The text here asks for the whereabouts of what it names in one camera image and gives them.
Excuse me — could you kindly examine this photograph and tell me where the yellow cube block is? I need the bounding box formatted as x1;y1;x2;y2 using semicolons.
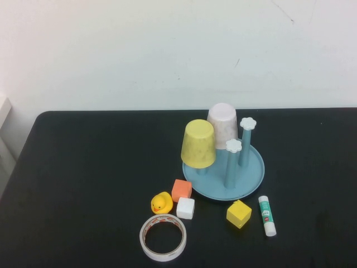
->
226;199;253;230

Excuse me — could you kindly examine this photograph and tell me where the pale pink plastic cup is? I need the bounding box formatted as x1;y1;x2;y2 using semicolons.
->
206;102;239;150

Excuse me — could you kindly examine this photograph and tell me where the green white glue stick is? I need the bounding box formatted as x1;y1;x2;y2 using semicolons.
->
258;195;277;237

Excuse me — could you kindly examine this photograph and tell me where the white tape roll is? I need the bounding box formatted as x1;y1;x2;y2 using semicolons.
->
138;214;187;262

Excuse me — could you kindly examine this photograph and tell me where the yellow rubber duck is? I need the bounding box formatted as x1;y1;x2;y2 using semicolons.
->
151;191;173;215

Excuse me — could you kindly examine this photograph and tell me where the yellow plastic cup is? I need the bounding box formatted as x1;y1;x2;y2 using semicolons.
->
180;119;218;169

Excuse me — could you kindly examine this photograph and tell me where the white foam cube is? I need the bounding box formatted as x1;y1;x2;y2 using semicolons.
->
176;197;195;221

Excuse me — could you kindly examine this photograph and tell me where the orange foam cube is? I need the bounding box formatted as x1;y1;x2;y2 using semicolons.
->
171;179;193;203

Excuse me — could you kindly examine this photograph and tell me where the blue cup stand with pegs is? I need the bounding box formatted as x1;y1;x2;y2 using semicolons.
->
182;117;266;200

